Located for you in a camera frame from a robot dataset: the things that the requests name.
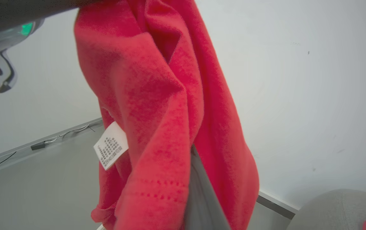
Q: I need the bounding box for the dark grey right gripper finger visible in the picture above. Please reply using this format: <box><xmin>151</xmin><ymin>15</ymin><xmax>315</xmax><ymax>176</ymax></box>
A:
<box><xmin>184</xmin><ymin>144</ymin><xmax>232</xmax><ymax>230</ymax></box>

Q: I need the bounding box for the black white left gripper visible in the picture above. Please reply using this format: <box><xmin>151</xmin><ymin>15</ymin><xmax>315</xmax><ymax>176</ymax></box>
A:
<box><xmin>0</xmin><ymin>0</ymin><xmax>102</xmax><ymax>55</ymax></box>

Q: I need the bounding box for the red knit sweater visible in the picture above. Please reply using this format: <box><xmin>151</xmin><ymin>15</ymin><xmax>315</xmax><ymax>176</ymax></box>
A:
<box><xmin>74</xmin><ymin>0</ymin><xmax>260</xmax><ymax>230</ymax></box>

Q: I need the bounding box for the grey fabric sofa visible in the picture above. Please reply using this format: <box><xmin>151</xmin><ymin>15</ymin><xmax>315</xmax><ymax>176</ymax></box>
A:
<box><xmin>286</xmin><ymin>188</ymin><xmax>366</xmax><ymax>230</ymax></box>

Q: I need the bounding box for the thin white floor cable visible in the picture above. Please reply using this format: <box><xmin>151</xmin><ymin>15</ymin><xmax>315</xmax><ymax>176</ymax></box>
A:
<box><xmin>44</xmin><ymin>124</ymin><xmax>96</xmax><ymax>144</ymax></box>

